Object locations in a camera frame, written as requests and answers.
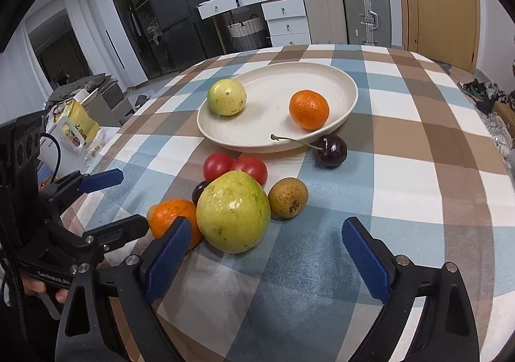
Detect woven laundry basket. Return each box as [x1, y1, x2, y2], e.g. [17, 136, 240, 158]
[226, 14, 267, 52]

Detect dark glass cabinet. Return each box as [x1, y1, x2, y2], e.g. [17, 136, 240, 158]
[102, 0, 162, 77]

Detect checkered tablecloth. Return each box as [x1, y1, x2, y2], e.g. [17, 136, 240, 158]
[60, 44, 515, 362]

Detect white drawer desk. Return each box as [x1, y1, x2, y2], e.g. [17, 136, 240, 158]
[197, 0, 312, 46]

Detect orange mandarin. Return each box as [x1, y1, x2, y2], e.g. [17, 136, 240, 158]
[147, 199, 203, 252]
[289, 90, 330, 131]

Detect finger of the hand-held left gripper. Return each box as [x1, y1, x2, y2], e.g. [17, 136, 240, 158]
[38, 169, 125, 204]
[78, 214, 150, 264]

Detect person's left hand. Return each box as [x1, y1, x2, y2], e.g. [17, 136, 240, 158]
[22, 275, 69, 304]

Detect red tomato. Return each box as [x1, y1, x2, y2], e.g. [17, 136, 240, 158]
[230, 157, 268, 186]
[202, 153, 234, 181]

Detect dark plum behind guava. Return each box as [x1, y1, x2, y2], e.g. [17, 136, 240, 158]
[191, 180, 212, 205]

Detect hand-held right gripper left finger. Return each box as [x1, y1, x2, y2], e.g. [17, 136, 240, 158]
[56, 216, 194, 362]

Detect grey cloth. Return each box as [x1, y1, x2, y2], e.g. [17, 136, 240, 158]
[48, 73, 121, 105]

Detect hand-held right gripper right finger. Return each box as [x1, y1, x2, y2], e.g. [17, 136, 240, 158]
[341, 216, 481, 362]

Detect cream round plate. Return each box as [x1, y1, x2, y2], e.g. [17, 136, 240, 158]
[196, 62, 359, 153]

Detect dark grey refrigerator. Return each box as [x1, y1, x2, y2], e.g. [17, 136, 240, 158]
[141, 0, 226, 65]

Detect dark red cherry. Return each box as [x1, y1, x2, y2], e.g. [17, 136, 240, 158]
[270, 134, 348, 168]

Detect small yellow-green round fruit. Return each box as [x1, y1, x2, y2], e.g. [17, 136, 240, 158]
[207, 79, 247, 117]

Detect silver suitcase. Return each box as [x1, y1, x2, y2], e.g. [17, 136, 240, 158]
[341, 0, 393, 46]

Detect beige suitcase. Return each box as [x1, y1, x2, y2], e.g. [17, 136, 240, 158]
[298, 0, 347, 44]

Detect black cable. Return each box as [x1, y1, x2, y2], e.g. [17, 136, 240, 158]
[40, 132, 62, 186]

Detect wooden door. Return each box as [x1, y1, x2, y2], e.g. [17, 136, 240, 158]
[392, 0, 479, 73]

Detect shoes on floor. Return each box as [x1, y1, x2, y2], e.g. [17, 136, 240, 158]
[459, 78, 508, 114]

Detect yellow snack bag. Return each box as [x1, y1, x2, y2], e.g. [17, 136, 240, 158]
[46, 98, 101, 149]

